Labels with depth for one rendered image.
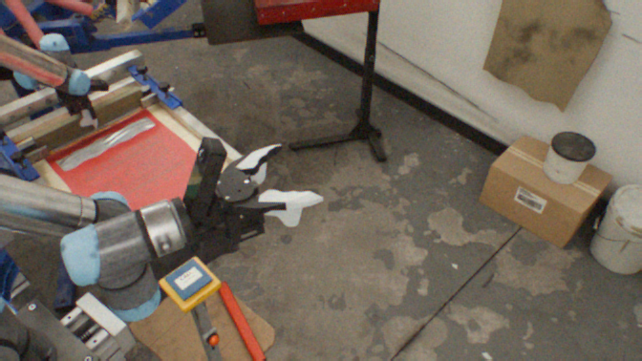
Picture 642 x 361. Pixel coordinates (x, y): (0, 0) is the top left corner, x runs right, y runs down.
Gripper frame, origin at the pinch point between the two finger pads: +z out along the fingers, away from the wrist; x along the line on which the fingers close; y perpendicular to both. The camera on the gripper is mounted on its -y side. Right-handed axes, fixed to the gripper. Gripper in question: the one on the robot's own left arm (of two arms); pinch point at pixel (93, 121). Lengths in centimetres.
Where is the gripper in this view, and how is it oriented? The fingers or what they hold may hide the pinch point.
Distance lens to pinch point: 207.3
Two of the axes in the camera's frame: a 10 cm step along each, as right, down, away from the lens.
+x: 6.9, 5.3, -4.9
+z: 0.0, 6.8, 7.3
